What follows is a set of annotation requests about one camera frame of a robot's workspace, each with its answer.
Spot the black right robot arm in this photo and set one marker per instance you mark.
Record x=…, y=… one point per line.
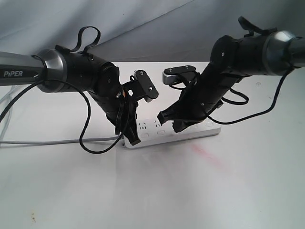
x=277, y=53

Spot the grey backdrop cloth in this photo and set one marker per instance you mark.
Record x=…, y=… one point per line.
x=140, y=30

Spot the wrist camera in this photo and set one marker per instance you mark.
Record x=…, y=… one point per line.
x=177, y=75
x=141, y=86

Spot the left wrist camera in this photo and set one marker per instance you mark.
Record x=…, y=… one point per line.
x=141, y=86

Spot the white five-outlet power strip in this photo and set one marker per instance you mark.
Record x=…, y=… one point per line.
x=151, y=132

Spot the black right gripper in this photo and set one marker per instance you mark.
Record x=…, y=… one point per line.
x=195, y=103

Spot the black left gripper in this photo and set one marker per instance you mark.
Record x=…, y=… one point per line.
x=120, y=111

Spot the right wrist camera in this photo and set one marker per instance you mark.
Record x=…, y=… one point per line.
x=177, y=75

